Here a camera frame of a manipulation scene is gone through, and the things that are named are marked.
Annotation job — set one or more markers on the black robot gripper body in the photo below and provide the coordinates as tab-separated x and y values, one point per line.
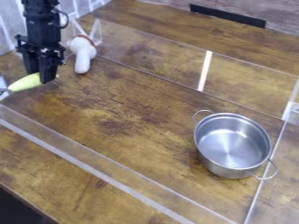
42	24

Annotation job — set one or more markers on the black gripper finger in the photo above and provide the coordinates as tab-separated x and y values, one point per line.
30	62
48	62

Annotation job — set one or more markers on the stainless steel pot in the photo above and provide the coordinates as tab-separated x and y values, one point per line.
233	145

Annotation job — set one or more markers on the clear acrylic triangle stand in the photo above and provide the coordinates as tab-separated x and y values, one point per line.
76	30

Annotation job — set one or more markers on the white toy mushroom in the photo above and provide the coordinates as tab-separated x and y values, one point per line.
82	48

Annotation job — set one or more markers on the black bar on table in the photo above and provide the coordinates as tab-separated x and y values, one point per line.
245	20

